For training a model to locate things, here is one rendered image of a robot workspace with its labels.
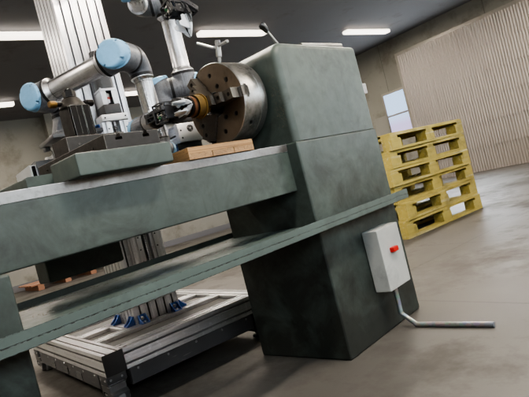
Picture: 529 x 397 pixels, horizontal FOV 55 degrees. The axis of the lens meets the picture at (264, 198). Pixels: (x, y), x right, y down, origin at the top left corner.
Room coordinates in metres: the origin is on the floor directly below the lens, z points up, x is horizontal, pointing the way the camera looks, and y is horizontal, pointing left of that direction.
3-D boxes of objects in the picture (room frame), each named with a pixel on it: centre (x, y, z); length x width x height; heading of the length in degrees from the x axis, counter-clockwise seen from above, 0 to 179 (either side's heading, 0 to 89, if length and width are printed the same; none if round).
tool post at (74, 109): (1.64, 0.51, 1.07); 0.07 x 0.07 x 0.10; 47
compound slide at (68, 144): (1.66, 0.50, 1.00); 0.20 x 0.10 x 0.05; 137
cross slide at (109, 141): (1.59, 0.47, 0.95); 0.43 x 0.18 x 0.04; 47
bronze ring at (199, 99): (1.90, 0.16, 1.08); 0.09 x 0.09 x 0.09; 47
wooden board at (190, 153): (1.84, 0.23, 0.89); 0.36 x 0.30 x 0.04; 47
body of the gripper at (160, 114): (1.92, 0.29, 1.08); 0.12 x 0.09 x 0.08; 47
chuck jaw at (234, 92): (1.90, 0.04, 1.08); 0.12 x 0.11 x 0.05; 47
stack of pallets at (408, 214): (5.01, -1.34, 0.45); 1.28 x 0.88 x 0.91; 128
